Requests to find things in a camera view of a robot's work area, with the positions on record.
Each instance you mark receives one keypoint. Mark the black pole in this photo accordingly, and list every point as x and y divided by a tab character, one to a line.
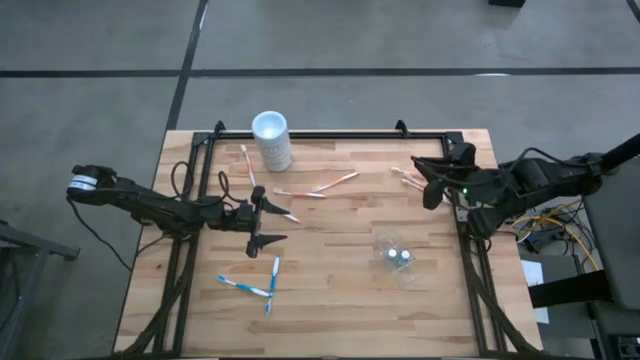
622	149

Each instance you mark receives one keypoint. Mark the grey cart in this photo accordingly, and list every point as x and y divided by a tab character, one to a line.
612	235

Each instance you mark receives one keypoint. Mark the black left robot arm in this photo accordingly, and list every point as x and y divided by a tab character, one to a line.
150	207

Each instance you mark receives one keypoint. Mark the grey metal stand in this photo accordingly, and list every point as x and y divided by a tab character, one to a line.
40	245

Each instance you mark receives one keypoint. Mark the black box on floor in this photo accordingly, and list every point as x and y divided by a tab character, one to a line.
506	3

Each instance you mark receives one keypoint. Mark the black metal rig frame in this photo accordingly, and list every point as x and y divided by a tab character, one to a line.
350	135

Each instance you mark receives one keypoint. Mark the black cart base bar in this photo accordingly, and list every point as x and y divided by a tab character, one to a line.
565	291

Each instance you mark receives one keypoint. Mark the white paper cup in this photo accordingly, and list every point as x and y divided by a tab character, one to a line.
272	145

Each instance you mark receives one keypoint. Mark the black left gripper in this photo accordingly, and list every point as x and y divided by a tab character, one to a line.
245	220

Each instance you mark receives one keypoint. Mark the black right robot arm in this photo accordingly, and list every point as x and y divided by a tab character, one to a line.
540	180

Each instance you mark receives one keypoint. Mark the blue white toothbrush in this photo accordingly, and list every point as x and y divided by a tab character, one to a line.
244	286
273	282

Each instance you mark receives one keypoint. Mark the white paper sheet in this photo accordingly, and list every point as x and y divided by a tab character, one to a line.
532	272

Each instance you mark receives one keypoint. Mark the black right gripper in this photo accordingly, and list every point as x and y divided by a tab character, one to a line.
457	170

